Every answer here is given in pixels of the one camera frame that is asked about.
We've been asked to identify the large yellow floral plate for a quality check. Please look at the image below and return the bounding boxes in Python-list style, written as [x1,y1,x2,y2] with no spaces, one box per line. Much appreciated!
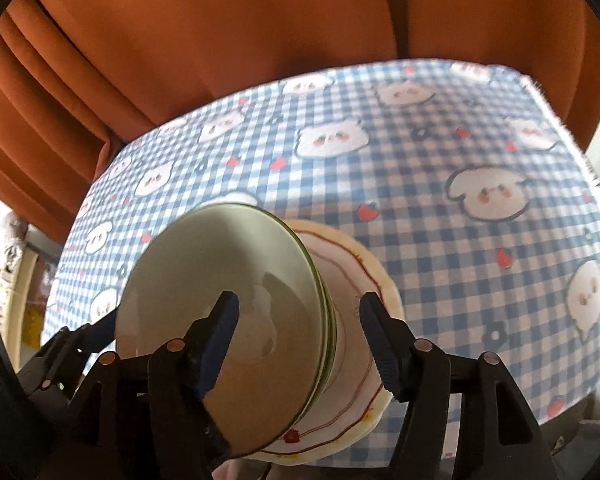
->
[247,219,407,467]

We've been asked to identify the orange curtain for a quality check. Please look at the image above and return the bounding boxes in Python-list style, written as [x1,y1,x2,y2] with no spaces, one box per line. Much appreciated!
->
[0,0,600,241]

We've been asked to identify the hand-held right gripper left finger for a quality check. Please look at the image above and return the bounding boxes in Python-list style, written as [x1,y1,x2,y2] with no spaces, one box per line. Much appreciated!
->
[65,290,242,480]

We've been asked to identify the cluttered wooden shelf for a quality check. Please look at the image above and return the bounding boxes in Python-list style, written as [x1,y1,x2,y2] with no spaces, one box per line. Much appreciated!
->
[0,210,63,351]

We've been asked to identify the blue checkered bear tablecloth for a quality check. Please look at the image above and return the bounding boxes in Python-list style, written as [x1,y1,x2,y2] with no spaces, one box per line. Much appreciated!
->
[40,57,600,461]

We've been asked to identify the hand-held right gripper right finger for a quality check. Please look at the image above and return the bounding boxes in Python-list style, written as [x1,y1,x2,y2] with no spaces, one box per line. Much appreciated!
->
[358,290,561,480]

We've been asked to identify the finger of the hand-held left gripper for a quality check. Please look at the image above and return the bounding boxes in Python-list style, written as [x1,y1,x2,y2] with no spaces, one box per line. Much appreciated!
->
[40,309,119,381]

